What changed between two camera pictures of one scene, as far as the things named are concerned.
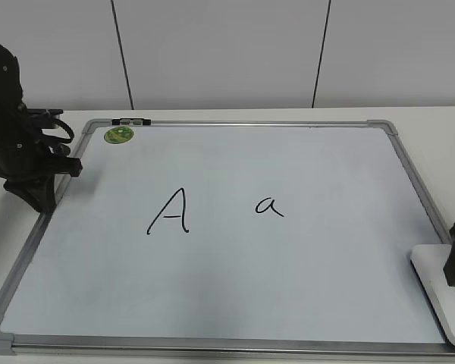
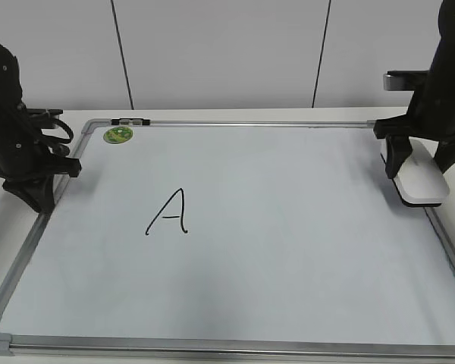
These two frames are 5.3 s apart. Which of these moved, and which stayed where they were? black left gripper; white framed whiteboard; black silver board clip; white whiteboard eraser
Moved: white whiteboard eraser
Stayed: white framed whiteboard; black silver board clip; black left gripper
